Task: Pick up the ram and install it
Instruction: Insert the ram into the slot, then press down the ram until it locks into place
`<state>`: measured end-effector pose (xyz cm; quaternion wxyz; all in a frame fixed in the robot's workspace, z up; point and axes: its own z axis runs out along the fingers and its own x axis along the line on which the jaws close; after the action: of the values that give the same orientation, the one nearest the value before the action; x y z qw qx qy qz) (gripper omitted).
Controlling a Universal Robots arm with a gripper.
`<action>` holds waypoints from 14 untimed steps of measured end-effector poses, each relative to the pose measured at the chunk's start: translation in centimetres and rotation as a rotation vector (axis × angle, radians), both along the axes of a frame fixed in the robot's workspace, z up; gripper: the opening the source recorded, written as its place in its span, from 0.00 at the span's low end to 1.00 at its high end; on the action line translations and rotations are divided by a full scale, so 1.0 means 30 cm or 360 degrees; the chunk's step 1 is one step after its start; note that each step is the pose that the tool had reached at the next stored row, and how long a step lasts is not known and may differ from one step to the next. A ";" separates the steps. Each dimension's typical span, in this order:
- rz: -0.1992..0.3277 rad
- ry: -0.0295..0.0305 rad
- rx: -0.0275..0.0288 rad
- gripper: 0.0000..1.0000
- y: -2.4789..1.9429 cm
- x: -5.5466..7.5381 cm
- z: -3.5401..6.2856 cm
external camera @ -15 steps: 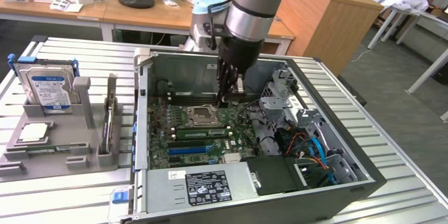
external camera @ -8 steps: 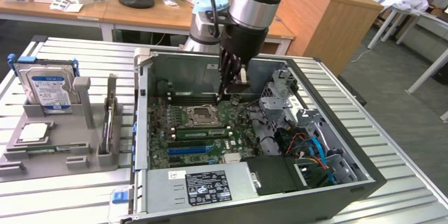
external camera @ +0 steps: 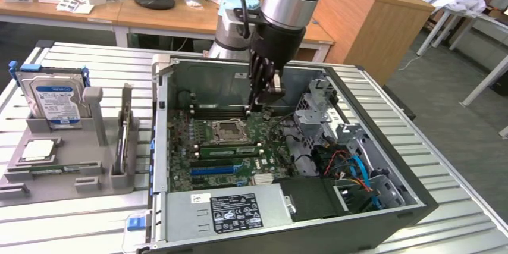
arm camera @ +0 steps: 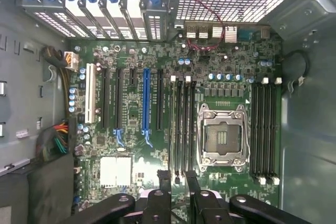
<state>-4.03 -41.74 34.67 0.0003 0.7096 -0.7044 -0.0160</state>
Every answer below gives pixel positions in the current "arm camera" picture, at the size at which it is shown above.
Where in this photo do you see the black looped cable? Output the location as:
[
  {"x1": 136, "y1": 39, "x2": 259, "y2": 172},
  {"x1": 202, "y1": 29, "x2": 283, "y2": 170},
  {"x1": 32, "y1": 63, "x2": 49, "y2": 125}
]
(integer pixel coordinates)
[{"x1": 281, "y1": 50, "x2": 310, "y2": 78}]

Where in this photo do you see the white expansion slot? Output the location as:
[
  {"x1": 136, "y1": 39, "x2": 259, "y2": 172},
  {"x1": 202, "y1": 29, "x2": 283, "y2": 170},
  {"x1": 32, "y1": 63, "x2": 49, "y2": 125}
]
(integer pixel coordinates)
[{"x1": 84, "y1": 62, "x2": 97, "y2": 124}]

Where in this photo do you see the black plastic shroud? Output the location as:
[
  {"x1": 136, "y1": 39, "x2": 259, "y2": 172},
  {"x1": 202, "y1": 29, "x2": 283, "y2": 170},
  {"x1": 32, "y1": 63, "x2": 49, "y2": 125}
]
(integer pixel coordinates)
[{"x1": 0, "y1": 152, "x2": 75, "y2": 224}]

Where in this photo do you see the metal rear port block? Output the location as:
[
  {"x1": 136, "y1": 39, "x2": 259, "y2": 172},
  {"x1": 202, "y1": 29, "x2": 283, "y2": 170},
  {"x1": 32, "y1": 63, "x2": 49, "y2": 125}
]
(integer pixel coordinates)
[{"x1": 174, "y1": 24, "x2": 270, "y2": 44}]

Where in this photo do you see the green motherboard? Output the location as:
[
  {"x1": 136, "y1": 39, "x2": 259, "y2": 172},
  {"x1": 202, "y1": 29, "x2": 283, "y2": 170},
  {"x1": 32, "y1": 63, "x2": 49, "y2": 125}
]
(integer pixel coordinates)
[{"x1": 68, "y1": 38, "x2": 283, "y2": 224}]

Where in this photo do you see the silver CPU socket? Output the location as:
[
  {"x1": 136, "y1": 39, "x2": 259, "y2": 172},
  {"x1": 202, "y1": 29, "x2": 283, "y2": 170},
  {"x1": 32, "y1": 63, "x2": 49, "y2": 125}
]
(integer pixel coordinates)
[{"x1": 196, "y1": 102, "x2": 251, "y2": 174}]

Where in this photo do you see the silver chipset heatsink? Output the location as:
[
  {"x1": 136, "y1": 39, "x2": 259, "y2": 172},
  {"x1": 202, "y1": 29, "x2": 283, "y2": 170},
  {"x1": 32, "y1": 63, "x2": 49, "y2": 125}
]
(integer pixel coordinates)
[{"x1": 99, "y1": 155, "x2": 133, "y2": 187}]

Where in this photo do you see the multicolour power cable bundle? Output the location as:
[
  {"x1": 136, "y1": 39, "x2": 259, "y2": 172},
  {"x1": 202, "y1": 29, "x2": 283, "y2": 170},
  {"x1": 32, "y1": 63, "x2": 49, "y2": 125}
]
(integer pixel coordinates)
[{"x1": 36, "y1": 119, "x2": 71, "y2": 162}]

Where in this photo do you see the sleeved power cable bundle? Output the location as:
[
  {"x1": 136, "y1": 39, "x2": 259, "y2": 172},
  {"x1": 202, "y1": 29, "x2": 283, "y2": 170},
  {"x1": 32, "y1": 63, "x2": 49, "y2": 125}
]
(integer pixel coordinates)
[{"x1": 41, "y1": 46, "x2": 71, "y2": 97}]

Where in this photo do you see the short black expansion slot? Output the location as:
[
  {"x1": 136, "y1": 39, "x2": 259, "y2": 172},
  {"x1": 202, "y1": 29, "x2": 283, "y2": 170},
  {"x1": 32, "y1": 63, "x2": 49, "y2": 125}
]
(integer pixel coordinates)
[{"x1": 128, "y1": 68, "x2": 138, "y2": 87}]

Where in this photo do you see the blue expansion slot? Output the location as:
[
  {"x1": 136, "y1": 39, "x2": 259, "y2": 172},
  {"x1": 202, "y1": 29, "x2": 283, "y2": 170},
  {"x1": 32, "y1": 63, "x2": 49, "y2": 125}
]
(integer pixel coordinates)
[{"x1": 141, "y1": 67, "x2": 153, "y2": 149}]

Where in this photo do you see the red wire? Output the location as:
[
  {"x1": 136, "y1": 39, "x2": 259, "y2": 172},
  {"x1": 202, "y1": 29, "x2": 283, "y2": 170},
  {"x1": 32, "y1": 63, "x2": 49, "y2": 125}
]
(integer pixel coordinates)
[{"x1": 187, "y1": 0, "x2": 227, "y2": 51}]

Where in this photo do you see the long black expansion slot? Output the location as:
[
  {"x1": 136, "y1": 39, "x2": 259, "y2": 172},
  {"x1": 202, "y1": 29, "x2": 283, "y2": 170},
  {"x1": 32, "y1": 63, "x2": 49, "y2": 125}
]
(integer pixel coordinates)
[
  {"x1": 101, "y1": 67, "x2": 110, "y2": 129},
  {"x1": 113, "y1": 67, "x2": 124, "y2": 147},
  {"x1": 156, "y1": 68, "x2": 164, "y2": 131}
]

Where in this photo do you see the black RAM slot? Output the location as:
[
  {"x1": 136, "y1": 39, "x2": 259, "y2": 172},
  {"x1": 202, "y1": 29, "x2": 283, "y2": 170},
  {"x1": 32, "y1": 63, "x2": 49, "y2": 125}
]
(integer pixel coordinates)
[
  {"x1": 183, "y1": 75, "x2": 191, "y2": 175},
  {"x1": 189, "y1": 80, "x2": 196, "y2": 174},
  {"x1": 265, "y1": 80, "x2": 272, "y2": 180},
  {"x1": 170, "y1": 75, "x2": 176, "y2": 175},
  {"x1": 250, "y1": 80, "x2": 258, "y2": 178},
  {"x1": 271, "y1": 77, "x2": 281, "y2": 185},
  {"x1": 175, "y1": 79, "x2": 183, "y2": 177},
  {"x1": 257, "y1": 77, "x2": 266, "y2": 184}
]

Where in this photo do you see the grey metal PC case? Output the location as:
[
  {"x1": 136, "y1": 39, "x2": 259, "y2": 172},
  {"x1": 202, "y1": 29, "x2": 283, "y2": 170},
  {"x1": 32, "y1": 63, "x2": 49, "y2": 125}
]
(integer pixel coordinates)
[{"x1": 0, "y1": 0, "x2": 336, "y2": 224}]

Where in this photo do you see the white power connector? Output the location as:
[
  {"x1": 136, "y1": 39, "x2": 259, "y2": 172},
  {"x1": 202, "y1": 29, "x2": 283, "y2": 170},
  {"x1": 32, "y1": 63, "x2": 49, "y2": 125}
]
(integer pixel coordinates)
[{"x1": 62, "y1": 50, "x2": 80, "y2": 71}]

